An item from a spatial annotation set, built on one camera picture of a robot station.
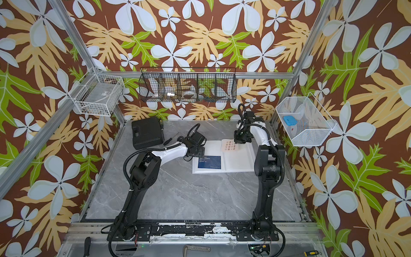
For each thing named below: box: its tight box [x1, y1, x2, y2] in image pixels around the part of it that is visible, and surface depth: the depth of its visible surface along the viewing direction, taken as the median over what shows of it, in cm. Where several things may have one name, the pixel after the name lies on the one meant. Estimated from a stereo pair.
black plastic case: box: [131, 116, 164, 150], surface depth 110 cm
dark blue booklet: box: [198, 155, 222, 170], surface depth 100 cm
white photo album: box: [192, 139, 255, 175], surface depth 100 cm
